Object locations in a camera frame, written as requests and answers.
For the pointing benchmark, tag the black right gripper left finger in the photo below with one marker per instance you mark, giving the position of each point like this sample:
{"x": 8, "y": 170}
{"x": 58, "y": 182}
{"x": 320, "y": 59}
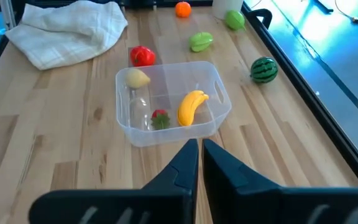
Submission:
{"x": 166, "y": 203}

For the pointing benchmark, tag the snake plant in white pot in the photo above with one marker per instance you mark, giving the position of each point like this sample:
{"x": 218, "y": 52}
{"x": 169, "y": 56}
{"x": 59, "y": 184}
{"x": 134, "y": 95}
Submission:
{"x": 227, "y": 9}

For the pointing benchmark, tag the orange toy fruit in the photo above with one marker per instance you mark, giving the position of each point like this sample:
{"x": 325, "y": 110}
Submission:
{"x": 183, "y": 9}

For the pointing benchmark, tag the yellow toy lemon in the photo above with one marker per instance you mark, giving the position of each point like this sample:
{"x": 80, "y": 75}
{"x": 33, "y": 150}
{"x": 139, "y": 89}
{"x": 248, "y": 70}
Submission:
{"x": 137, "y": 78}

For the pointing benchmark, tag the smooth light green toy fruit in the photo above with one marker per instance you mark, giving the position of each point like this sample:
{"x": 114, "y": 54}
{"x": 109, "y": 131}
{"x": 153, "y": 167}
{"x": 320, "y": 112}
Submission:
{"x": 235, "y": 20}

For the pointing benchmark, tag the striped toy watermelon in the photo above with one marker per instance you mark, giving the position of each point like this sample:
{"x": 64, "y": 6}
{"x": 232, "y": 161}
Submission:
{"x": 264, "y": 70}

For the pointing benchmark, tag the red toy tomato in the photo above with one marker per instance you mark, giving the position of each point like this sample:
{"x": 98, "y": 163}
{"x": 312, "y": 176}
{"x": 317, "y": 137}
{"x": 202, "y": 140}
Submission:
{"x": 142, "y": 56}

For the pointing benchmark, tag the red toy strawberry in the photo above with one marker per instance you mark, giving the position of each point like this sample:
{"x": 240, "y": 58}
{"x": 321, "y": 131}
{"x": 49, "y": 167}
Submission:
{"x": 160, "y": 119}

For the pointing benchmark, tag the yellow toy banana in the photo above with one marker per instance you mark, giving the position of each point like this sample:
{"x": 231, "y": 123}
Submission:
{"x": 189, "y": 109}

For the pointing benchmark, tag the ridged green toy starfruit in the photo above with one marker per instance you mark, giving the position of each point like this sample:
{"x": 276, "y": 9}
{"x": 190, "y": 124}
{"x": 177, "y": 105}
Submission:
{"x": 200, "y": 42}

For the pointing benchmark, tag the white plaid cloth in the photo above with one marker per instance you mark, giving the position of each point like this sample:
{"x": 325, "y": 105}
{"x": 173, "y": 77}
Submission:
{"x": 67, "y": 34}

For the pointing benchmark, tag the clear plastic container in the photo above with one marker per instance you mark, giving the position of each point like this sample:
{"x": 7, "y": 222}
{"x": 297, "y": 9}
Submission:
{"x": 172, "y": 81}

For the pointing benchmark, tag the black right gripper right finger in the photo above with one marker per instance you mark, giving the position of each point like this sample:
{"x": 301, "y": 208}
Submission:
{"x": 244, "y": 199}

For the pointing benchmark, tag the black aluminium table frame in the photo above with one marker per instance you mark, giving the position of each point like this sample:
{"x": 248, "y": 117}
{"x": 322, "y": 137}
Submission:
{"x": 309, "y": 93}

